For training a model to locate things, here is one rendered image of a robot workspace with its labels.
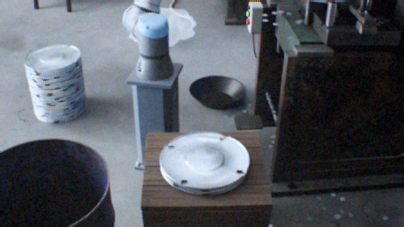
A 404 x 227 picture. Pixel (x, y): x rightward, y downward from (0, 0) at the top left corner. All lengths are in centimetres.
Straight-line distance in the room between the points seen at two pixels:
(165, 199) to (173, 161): 15
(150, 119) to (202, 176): 52
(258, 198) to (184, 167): 26
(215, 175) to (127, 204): 56
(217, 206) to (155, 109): 60
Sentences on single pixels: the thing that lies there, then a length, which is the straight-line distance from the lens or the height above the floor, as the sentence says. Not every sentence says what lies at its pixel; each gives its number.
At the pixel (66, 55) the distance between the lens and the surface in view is 243.
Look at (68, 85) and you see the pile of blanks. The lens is 236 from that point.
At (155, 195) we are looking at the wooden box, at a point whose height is 35.
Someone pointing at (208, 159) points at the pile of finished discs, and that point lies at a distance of 152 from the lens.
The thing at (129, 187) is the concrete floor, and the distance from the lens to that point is 200.
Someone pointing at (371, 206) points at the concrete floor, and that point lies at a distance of 203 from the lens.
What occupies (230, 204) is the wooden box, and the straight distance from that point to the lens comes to 142.
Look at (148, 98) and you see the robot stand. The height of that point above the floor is 37.
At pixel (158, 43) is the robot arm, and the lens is 176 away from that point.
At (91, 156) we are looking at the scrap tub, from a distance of 146.
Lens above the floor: 135
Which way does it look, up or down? 34 degrees down
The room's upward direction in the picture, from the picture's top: 1 degrees clockwise
